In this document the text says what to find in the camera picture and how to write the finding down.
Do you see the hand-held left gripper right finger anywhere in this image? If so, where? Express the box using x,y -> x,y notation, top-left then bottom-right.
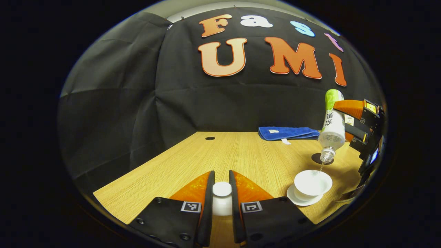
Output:
229,170 -> 316,248

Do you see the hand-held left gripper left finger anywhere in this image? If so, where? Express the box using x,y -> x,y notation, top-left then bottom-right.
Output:
129,170 -> 216,248

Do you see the clear plastic water bottle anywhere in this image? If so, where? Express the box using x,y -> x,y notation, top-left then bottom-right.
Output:
318,89 -> 346,164

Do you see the white teacup lid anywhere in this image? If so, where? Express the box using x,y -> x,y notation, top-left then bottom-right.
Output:
212,182 -> 233,216

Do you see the dark brown round coaster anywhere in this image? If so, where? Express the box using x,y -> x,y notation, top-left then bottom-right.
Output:
311,153 -> 334,165

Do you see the white teacup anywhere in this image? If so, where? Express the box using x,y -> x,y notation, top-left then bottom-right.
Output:
294,170 -> 333,202

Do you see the white saucer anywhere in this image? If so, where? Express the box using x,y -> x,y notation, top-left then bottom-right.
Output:
287,184 -> 325,207

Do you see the blue folded towel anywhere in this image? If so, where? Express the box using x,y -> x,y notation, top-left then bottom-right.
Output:
258,126 -> 320,144

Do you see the black backdrop cloth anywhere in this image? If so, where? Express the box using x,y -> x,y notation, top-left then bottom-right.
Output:
57,7 -> 386,193

